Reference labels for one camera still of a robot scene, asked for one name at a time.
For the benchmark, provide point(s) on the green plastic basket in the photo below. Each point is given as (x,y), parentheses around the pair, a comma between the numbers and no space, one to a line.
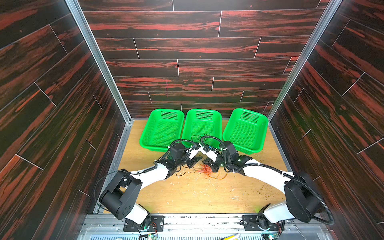
(163,127)
(201,122)
(246,130)

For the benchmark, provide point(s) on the right green plastic basket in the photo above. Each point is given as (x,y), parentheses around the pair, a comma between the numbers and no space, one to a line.
(246,130)

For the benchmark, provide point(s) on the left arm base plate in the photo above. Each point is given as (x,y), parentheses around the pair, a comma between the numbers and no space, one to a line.
(152,223)

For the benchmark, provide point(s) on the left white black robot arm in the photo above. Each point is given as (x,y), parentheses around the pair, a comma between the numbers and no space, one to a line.
(121,194)

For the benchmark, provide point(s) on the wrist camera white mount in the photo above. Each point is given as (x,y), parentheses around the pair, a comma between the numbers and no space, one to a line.
(191,153)
(210,153)

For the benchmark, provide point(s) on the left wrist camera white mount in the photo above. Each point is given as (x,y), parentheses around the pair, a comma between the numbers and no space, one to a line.
(191,153)

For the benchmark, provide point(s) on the yellow pencil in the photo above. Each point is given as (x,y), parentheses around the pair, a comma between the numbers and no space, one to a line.
(229,237)

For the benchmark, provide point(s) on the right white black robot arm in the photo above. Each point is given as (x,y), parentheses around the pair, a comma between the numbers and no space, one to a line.
(302,199)

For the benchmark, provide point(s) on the middle green plastic basket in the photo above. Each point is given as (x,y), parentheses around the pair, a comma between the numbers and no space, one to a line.
(201,122)

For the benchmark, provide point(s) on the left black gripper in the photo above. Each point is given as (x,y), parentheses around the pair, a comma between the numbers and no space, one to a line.
(188,159)

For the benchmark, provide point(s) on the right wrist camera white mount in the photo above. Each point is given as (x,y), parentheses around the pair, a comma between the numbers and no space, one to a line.
(210,153)

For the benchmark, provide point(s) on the left green plastic basket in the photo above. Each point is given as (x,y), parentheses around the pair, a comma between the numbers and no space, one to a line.
(163,127)

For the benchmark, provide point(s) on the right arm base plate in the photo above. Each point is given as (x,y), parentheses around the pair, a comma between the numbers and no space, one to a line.
(257,223)

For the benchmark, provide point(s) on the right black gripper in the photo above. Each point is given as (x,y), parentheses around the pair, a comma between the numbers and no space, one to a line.
(212,163)

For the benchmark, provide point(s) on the aluminium front rail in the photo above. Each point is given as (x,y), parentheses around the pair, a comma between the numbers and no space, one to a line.
(200,227)

